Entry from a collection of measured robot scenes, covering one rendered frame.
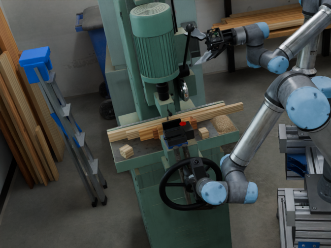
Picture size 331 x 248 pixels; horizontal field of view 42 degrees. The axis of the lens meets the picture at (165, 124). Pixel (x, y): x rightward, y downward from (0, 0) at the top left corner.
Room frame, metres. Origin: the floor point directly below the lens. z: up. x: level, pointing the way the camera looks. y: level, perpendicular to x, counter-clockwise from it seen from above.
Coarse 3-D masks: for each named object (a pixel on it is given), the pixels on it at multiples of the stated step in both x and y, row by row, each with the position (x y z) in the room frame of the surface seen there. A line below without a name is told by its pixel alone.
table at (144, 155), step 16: (208, 128) 1.70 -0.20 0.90; (112, 144) 1.70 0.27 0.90; (128, 144) 1.68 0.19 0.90; (144, 144) 1.66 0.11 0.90; (160, 144) 1.64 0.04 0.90; (208, 144) 1.62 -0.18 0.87; (224, 144) 1.63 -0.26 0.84; (128, 160) 1.56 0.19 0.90; (144, 160) 1.57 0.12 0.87; (160, 160) 1.58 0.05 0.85
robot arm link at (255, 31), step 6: (252, 24) 1.73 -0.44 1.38; (258, 24) 1.72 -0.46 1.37; (264, 24) 1.72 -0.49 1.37; (246, 30) 1.69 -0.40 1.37; (252, 30) 1.69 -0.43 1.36; (258, 30) 1.69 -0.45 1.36; (264, 30) 1.70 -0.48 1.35; (246, 36) 1.68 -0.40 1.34; (252, 36) 1.68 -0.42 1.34; (258, 36) 1.69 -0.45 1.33; (264, 36) 1.69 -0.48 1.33; (246, 42) 1.69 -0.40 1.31; (252, 42) 1.69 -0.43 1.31; (258, 42) 1.69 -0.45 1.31
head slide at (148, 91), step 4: (172, 80) 1.86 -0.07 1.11; (144, 84) 1.84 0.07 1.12; (148, 84) 1.84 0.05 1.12; (152, 84) 1.84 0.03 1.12; (168, 84) 1.85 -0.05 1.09; (172, 84) 1.85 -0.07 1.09; (144, 88) 1.86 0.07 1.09; (148, 88) 1.83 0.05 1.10; (152, 88) 1.84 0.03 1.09; (172, 88) 1.85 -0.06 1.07; (144, 92) 1.89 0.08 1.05; (148, 92) 1.83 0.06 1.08; (152, 92) 1.84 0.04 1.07; (172, 92) 1.85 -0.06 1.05; (148, 96) 1.83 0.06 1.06; (152, 96) 1.84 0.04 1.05; (148, 100) 1.83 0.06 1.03; (152, 100) 1.84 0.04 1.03; (148, 104) 1.83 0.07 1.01; (152, 104) 1.84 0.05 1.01
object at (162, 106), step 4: (156, 92) 1.84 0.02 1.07; (156, 96) 1.79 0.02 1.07; (156, 100) 1.78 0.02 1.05; (160, 100) 1.75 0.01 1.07; (168, 100) 1.74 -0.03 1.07; (172, 100) 1.73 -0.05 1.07; (156, 104) 1.81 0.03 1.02; (160, 104) 1.71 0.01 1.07; (164, 104) 1.71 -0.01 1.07; (168, 104) 1.71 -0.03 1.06; (172, 104) 1.71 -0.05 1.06; (160, 108) 1.71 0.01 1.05; (164, 108) 1.71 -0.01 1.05; (168, 108) 1.71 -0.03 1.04; (172, 108) 1.71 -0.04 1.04; (160, 112) 1.72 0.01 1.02; (164, 112) 1.71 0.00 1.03; (172, 112) 1.71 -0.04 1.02; (164, 116) 1.71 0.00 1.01
